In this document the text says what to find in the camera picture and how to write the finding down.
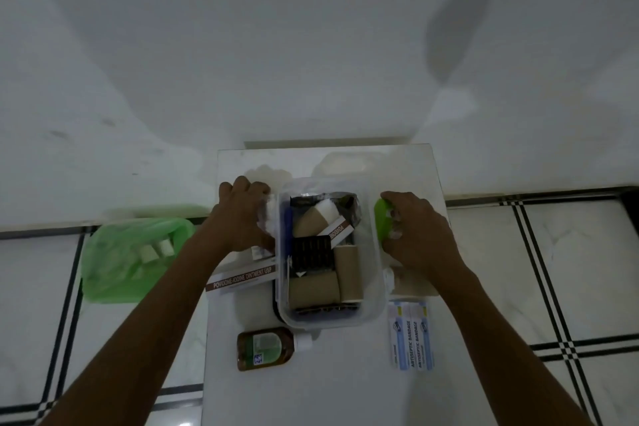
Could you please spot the person's right forearm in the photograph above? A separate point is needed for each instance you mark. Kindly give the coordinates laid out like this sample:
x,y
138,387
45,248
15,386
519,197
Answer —
x,y
504,346

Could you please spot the person's left fingers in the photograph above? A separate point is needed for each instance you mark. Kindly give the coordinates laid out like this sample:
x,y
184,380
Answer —
x,y
247,187

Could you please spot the green plastic bag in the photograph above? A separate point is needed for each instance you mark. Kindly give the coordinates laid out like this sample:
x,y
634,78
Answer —
x,y
125,266

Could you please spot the brown antiseptic liquid bottle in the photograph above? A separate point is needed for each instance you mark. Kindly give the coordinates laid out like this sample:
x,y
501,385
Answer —
x,y
264,348

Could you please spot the brown crepe bandage roll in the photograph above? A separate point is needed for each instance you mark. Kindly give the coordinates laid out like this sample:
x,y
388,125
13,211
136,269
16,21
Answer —
x,y
348,273
307,223
314,292

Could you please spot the person's left forearm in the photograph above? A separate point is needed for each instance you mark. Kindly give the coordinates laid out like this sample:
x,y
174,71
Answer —
x,y
149,331

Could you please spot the green plastic lid clip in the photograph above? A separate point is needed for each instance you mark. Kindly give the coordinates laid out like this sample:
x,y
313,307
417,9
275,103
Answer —
x,y
381,221

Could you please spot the small white brown-striped box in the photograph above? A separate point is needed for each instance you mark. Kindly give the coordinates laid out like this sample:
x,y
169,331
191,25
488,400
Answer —
x,y
339,231

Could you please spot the person's right hand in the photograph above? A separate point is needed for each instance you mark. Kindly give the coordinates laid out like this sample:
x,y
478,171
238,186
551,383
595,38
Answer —
x,y
424,241

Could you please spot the white box in bag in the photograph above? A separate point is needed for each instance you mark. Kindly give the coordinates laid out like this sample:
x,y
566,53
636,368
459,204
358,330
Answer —
x,y
148,254
166,247

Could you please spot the long white ointment box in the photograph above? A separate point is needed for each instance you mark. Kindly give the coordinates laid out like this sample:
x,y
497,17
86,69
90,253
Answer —
x,y
239,279

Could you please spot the person's right fingers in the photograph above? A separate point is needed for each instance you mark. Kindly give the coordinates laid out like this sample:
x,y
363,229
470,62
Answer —
x,y
394,211

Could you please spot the black foil packet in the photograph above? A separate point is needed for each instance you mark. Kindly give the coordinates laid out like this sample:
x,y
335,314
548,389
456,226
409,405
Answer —
x,y
350,211

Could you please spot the white blue bandage packet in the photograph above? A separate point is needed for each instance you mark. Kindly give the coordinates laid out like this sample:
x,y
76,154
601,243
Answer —
x,y
398,336
422,336

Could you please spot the clear plastic cotton packet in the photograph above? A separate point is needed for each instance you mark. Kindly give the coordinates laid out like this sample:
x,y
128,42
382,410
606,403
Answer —
x,y
267,218

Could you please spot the black tablet blister strip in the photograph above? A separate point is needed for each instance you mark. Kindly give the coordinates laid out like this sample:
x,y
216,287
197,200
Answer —
x,y
311,253

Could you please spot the clear plastic storage container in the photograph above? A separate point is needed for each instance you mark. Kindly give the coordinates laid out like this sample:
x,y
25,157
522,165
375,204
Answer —
x,y
332,261

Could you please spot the white gauze roll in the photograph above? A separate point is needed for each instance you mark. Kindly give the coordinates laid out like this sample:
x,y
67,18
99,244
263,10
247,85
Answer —
x,y
328,208

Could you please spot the blue pen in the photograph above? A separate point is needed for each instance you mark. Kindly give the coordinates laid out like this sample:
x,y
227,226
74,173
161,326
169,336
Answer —
x,y
287,233

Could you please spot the person's left hand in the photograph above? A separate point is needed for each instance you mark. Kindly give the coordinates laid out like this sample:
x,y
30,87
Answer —
x,y
239,218

